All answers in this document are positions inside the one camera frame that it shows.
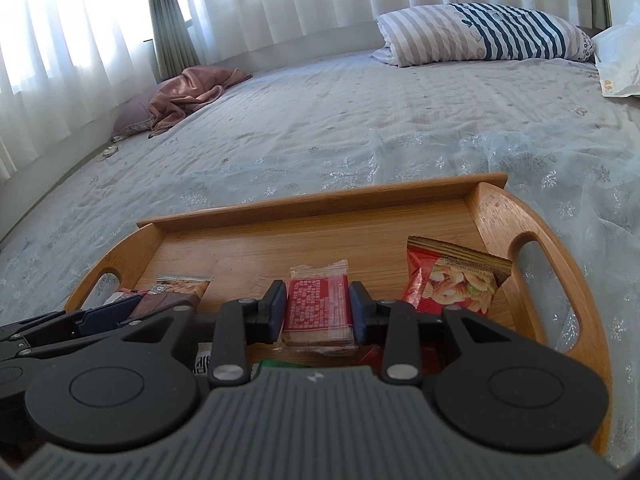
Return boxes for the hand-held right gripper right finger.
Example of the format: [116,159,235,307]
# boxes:
[350,282,538,383]

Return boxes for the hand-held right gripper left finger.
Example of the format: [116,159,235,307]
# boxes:
[122,281,287,387]

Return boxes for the striped pillow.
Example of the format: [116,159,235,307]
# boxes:
[371,2,596,68]

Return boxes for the tan snack bar packet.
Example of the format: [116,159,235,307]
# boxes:
[127,275,213,318]

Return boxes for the pink-ended clear cake packet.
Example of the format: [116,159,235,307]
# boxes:
[102,287,141,303]

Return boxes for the purple pillow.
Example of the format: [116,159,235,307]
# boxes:
[111,82,166,141]

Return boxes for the red print clear pastry packet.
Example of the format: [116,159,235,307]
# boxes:
[281,259,358,353]

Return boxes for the green snack packet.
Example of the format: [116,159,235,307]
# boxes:
[250,357,306,371]

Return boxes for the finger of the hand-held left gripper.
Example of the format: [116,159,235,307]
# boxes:
[0,295,143,343]
[0,310,171,363]

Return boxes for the red chip packet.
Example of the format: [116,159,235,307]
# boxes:
[404,236,512,315]

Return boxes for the wooden tray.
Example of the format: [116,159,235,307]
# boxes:
[64,172,613,466]

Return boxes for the pink crumpled cloth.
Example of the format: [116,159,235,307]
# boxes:
[147,66,253,138]

